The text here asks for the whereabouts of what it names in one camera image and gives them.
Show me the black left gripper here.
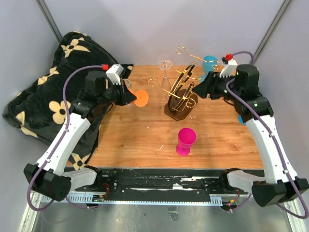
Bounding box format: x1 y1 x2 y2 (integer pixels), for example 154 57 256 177
98 79 137 106

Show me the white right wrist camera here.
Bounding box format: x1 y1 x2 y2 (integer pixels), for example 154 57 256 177
219 58 238 78

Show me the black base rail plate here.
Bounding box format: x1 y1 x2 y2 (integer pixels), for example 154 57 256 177
68 168 248 205

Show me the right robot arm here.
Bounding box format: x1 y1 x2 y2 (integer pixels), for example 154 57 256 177
193 64 309 207

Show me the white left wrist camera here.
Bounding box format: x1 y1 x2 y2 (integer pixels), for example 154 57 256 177
106 64 124 85

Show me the clear wine glass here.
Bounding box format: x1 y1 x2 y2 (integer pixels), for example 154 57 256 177
123 78 132 89
158 60 172 90

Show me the black floral blanket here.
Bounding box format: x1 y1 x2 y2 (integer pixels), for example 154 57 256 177
2 31 134 170

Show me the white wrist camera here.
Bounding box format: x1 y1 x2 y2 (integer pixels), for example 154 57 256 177
106 64 124 85
219 58 238 78

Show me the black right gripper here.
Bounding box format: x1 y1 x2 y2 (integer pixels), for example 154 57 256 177
192 71 242 102

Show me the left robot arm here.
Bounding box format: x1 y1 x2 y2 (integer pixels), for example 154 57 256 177
24 68 136 202

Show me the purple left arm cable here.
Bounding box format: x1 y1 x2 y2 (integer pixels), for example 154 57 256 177
26 64 108 212

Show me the gold wine glass rack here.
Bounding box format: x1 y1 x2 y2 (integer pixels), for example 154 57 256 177
147 46 221 121

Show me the pink wine glass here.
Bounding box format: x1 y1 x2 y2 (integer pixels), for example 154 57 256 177
176 128 197 156

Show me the orange wine glass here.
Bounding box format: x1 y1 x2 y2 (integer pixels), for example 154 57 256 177
129 88 149 107

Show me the blue wine glass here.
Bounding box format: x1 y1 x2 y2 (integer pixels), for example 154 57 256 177
238 115 245 125
199 56 218 82

